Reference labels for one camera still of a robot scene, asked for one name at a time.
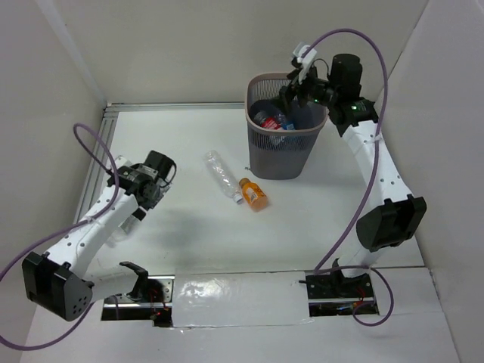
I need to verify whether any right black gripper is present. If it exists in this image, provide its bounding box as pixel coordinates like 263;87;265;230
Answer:
269;62;339;117

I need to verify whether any red label bottle red cap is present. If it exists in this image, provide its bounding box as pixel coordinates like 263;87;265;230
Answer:
251;110;281;130

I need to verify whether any blue label bottle white cap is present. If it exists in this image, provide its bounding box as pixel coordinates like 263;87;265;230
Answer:
268;135;293;150

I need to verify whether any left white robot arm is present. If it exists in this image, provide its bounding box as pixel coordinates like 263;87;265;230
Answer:
22;150;177;321

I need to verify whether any clear bottle under left arm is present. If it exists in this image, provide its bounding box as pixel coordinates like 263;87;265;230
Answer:
106;216;141;248

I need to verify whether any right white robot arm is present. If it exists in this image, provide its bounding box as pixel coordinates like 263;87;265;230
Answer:
279;51;427;296

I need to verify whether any grey mesh waste bin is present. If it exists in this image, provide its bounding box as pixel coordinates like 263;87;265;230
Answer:
245;73;327;180

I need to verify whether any clear unlabelled plastic bottle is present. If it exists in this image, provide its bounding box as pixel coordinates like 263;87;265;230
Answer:
203;150;243;204

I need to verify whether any orange juice bottle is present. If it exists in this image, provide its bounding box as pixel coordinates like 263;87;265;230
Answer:
239;178;268;212

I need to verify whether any white taped front panel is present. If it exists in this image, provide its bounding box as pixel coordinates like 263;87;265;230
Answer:
172;271;311;327

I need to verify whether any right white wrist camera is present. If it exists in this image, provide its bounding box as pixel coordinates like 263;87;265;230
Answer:
291;42;317;85

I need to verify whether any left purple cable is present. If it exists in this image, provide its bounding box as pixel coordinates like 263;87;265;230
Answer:
0;123;122;351

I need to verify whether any aluminium frame rail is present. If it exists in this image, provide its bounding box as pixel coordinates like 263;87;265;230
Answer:
58;101;375;274

